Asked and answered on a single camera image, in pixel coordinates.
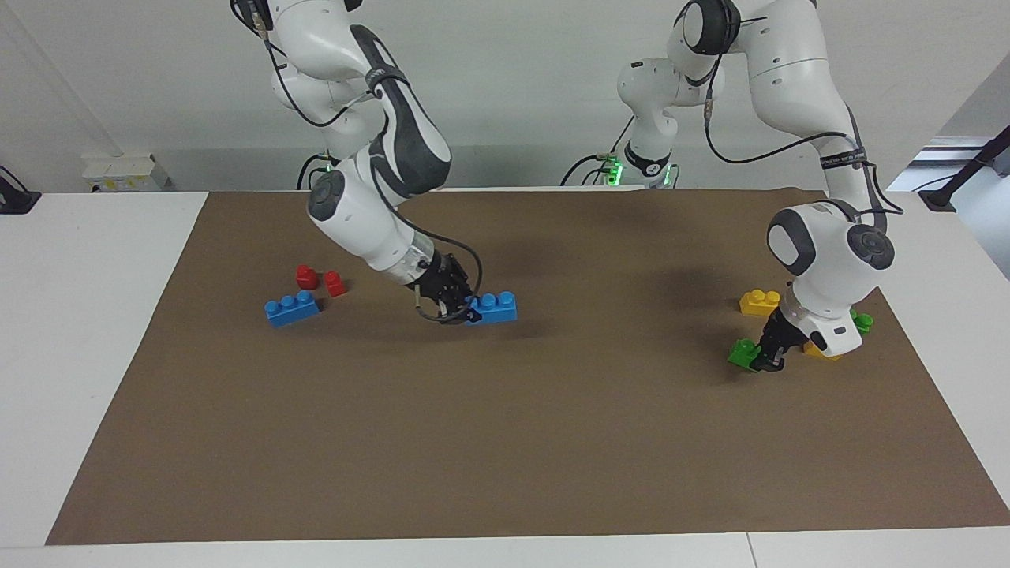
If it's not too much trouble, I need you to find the blue three-stud toy brick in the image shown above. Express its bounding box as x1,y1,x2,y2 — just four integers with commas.
471,291,518,325
264,290,322,328

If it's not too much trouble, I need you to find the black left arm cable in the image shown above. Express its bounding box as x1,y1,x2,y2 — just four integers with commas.
701,16,905,219

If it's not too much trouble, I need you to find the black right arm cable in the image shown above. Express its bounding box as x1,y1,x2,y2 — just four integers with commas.
251,0,484,325

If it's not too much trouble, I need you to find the black base cable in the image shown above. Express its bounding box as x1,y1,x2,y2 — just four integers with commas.
559,117,636,187
296,152,342,191

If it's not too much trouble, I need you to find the black clamp base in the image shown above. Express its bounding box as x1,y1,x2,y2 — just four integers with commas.
0,166,42,215

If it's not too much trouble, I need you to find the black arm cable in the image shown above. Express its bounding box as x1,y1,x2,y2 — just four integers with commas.
251,0,484,325
701,16,905,219

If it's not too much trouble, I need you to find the white wall socket box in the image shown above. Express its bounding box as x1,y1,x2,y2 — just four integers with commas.
81,153,171,193

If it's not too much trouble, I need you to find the brown paper table mat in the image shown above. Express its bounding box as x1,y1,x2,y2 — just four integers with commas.
46,188,1010,547

